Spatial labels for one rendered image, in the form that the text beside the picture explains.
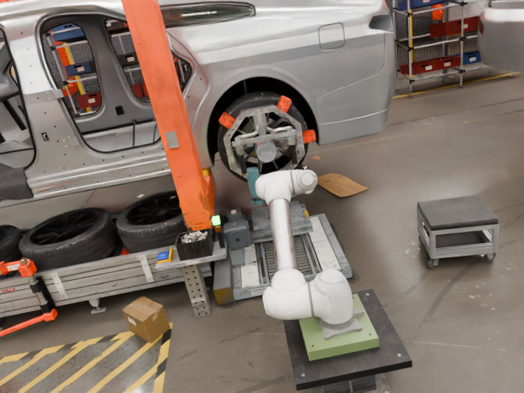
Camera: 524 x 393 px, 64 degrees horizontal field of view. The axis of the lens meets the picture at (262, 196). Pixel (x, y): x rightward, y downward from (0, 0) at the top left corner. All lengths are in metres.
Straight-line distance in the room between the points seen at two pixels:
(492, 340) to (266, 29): 2.22
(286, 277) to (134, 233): 1.40
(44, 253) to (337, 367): 2.13
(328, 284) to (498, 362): 0.97
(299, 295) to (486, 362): 1.01
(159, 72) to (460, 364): 2.14
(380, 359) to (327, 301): 0.33
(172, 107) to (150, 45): 0.34
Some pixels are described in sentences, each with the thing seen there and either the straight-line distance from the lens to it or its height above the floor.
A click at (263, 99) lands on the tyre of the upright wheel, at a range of 2.93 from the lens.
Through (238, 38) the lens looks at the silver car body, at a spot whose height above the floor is 1.57.
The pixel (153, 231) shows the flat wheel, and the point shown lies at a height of 0.49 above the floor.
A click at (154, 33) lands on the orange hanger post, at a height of 1.70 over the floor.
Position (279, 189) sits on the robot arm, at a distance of 2.11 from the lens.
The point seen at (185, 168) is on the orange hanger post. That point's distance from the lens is 2.53.
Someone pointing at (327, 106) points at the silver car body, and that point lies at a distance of 3.02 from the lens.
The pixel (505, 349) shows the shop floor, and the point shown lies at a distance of 2.51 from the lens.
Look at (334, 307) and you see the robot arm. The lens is 1.90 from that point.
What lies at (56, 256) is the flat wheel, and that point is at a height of 0.44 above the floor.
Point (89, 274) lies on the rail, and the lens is 3.09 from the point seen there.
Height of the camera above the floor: 1.75
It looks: 24 degrees down
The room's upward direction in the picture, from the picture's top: 11 degrees counter-clockwise
